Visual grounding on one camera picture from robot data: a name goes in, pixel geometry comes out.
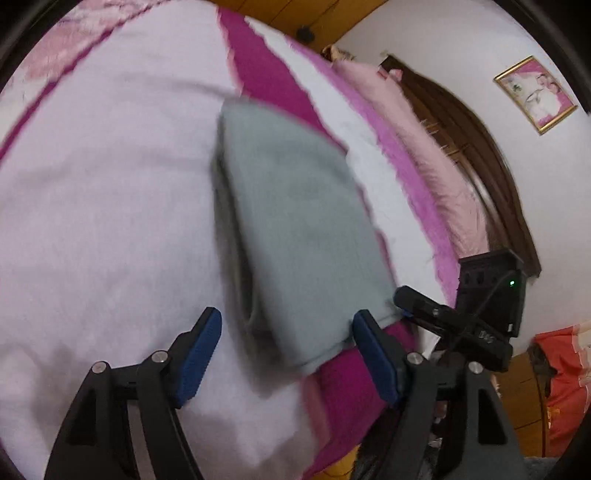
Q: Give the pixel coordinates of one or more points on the fluffy pink pillow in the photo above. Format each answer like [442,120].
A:
[415,138]

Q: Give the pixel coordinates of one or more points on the red printed cloth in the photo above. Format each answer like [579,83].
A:
[568,369]

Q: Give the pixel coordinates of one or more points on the small beige object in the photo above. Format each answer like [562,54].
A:
[334,51]

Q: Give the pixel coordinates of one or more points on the small black round object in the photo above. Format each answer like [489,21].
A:
[304,33]

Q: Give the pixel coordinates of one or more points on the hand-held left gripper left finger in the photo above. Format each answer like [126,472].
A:
[198,355]

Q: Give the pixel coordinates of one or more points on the dark wooden headboard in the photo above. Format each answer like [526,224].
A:
[480,152]

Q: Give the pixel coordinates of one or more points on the grey pants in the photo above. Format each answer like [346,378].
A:
[300,207]

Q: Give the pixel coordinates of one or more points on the gold framed picture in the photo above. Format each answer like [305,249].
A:
[535,94]

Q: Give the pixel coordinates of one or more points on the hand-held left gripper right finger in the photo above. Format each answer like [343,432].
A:
[376,360]

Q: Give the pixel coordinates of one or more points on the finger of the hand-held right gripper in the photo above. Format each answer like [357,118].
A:
[425,310]

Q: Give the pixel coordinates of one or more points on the pink floral bedspread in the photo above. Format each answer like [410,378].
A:
[115,207]

